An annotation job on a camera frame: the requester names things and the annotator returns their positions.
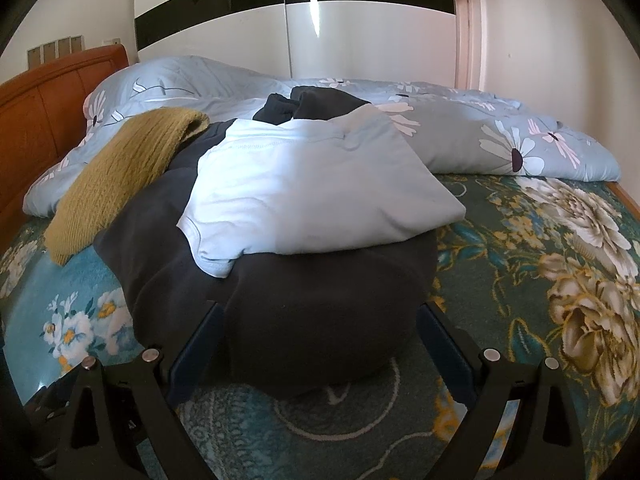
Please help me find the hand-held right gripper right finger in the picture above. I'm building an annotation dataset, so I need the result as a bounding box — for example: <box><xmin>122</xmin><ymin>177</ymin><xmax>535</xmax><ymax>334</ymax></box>
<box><xmin>417</xmin><ymin>302</ymin><xmax>586</xmax><ymax>480</ymax></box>

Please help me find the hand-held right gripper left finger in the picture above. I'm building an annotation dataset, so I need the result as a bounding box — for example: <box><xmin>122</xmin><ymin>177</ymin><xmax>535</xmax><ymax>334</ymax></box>
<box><xmin>55</xmin><ymin>301</ymin><xmax>226</xmax><ymax>480</ymax></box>

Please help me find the light blue sweatshirt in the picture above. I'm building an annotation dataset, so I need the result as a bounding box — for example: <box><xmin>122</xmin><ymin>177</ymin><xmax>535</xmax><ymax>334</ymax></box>
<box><xmin>177</xmin><ymin>105</ymin><xmax>466</xmax><ymax>280</ymax></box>

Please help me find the dark grey garment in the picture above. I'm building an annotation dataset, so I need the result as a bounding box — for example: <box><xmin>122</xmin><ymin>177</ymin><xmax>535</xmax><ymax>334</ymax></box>
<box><xmin>92</xmin><ymin>120</ymin><xmax>441</xmax><ymax>401</ymax></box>

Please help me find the green floral bed blanket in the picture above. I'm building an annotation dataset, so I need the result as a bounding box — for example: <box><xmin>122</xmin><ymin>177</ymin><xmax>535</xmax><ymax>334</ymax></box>
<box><xmin>0</xmin><ymin>172</ymin><xmax>640</xmax><ymax>480</ymax></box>

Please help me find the mustard knitted sweater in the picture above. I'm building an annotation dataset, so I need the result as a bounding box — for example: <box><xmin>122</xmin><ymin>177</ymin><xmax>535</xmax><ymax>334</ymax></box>
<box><xmin>44</xmin><ymin>108</ymin><xmax>211</xmax><ymax>267</ymax></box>

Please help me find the light blue floral duvet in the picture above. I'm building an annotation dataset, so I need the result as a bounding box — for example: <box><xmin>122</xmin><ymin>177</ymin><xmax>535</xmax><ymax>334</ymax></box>
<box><xmin>22</xmin><ymin>55</ymin><xmax>623</xmax><ymax>218</ymax></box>

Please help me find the navy garment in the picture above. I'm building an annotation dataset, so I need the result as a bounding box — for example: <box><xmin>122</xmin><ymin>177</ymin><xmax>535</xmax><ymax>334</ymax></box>
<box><xmin>252</xmin><ymin>86</ymin><xmax>373</xmax><ymax>125</ymax></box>

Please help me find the wooden headboard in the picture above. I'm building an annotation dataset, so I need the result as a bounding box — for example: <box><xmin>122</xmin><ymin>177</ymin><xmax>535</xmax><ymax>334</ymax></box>
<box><xmin>0</xmin><ymin>44</ymin><xmax>132</xmax><ymax>256</ymax></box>

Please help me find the white door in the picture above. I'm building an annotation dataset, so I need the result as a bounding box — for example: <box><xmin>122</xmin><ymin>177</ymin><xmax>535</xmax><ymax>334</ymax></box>
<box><xmin>452</xmin><ymin>0</ymin><xmax>483</xmax><ymax>91</ymax></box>

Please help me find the white wardrobe with black stripe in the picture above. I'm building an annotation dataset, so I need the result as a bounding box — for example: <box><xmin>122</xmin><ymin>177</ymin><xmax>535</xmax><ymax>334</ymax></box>
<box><xmin>134</xmin><ymin>0</ymin><xmax>458</xmax><ymax>81</ymax></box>

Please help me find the grey wall panel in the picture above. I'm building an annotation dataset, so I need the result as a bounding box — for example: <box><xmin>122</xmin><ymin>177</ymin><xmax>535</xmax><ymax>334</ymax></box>
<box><xmin>26</xmin><ymin>34</ymin><xmax>86</xmax><ymax>68</ymax></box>

